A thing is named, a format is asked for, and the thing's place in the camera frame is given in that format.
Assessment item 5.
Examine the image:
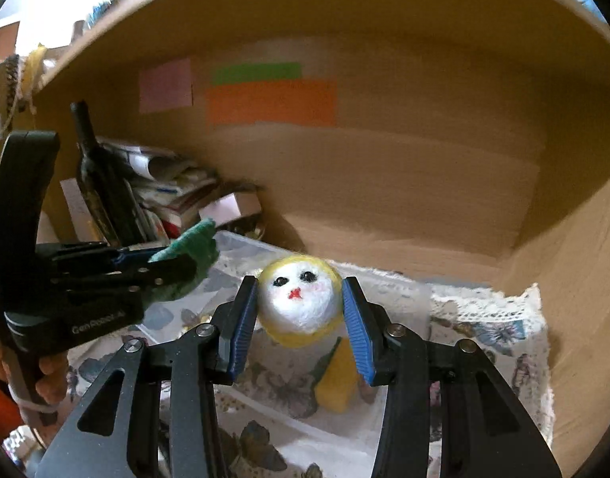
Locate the green sticky note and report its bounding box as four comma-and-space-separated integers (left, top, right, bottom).
211, 62, 302, 85

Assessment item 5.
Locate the left hand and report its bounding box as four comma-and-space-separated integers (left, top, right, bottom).
0, 340, 72, 409

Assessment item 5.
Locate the yellow green sponge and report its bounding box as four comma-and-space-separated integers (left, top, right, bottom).
314, 338, 359, 414

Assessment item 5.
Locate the small white pink box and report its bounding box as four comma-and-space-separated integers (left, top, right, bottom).
199, 192, 262, 227

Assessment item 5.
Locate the pink sticky note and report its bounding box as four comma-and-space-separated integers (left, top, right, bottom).
139, 58, 193, 114

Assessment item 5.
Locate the green fuzzy cloth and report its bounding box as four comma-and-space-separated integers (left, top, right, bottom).
144, 218, 219, 306

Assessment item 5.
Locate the butterfly lace tablecloth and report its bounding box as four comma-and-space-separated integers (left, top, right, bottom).
38, 232, 560, 477

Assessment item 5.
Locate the wooden shelf board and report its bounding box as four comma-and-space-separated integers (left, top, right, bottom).
35, 0, 610, 135

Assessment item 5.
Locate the orange sticky note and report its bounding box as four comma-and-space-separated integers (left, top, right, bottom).
206, 79, 337, 127

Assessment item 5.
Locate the dark wine bottle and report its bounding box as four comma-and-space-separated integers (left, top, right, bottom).
70, 100, 147, 247

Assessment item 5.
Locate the yellow white felt face ball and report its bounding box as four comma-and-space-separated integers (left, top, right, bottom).
258, 255, 343, 349

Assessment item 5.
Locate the stack of papers and magazines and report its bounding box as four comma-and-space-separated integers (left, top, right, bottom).
60, 138, 220, 246

